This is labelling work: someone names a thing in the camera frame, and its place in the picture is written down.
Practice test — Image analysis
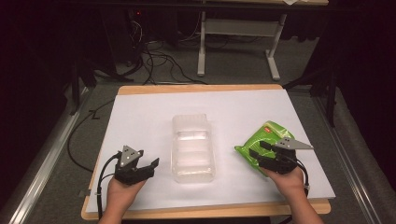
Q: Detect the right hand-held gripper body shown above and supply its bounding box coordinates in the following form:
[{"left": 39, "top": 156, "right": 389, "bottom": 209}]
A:
[{"left": 263, "top": 137, "right": 315, "bottom": 175}]

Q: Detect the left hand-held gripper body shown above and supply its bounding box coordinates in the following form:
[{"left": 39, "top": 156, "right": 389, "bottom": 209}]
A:
[{"left": 113, "top": 145, "right": 156, "bottom": 187}]

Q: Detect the green snack packet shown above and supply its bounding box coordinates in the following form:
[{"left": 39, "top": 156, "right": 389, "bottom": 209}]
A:
[{"left": 233, "top": 120, "right": 296, "bottom": 177}]

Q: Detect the clear plastic container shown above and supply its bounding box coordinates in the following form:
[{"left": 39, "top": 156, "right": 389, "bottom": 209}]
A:
[{"left": 170, "top": 113, "right": 217, "bottom": 184}]

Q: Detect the person's left hand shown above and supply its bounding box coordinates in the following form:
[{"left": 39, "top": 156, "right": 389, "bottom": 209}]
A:
[{"left": 105, "top": 177, "right": 148, "bottom": 213}]

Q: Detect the person's right hand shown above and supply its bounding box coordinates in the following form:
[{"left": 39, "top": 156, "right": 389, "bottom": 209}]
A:
[{"left": 261, "top": 165, "right": 308, "bottom": 201}]

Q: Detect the white paper sheet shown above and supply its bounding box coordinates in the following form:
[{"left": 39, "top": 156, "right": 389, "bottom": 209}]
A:
[{"left": 85, "top": 89, "right": 337, "bottom": 215}]

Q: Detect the black metal stand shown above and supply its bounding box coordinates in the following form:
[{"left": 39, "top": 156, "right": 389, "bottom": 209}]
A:
[
  {"left": 68, "top": 54, "right": 98, "bottom": 117},
  {"left": 282, "top": 60, "right": 340, "bottom": 128}
]

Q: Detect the wooden table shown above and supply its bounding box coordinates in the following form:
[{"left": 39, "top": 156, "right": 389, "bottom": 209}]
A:
[{"left": 80, "top": 83, "right": 332, "bottom": 221}]

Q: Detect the dark computer tower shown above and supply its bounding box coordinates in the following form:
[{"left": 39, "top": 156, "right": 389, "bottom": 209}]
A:
[{"left": 101, "top": 7, "right": 149, "bottom": 68}]

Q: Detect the wooden desk top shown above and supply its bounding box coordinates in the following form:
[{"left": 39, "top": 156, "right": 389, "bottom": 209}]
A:
[{"left": 201, "top": 0, "right": 330, "bottom": 7}]

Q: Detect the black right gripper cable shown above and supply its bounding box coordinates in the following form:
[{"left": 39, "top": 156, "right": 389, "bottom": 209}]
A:
[{"left": 292, "top": 157, "right": 311, "bottom": 198}]

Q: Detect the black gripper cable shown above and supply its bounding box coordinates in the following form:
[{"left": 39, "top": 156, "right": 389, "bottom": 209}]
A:
[
  {"left": 95, "top": 150, "right": 123, "bottom": 220},
  {"left": 292, "top": 157, "right": 311, "bottom": 198}
]

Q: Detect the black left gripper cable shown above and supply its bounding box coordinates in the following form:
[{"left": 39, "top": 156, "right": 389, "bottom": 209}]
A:
[{"left": 95, "top": 150, "right": 123, "bottom": 220}]

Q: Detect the metal floor rail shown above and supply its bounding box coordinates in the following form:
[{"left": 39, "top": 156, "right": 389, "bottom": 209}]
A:
[
  {"left": 0, "top": 86, "right": 96, "bottom": 224},
  {"left": 311, "top": 92, "right": 396, "bottom": 224}
]

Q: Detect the black floor cable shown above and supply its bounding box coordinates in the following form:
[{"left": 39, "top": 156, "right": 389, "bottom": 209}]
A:
[{"left": 66, "top": 99, "right": 116, "bottom": 174}]

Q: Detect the tangle of black cables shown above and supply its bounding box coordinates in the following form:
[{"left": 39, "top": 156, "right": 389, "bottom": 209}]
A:
[{"left": 125, "top": 17, "right": 209, "bottom": 86}]

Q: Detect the white metal desk frame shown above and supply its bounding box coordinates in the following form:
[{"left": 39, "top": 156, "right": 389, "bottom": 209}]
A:
[{"left": 196, "top": 10, "right": 288, "bottom": 82}]

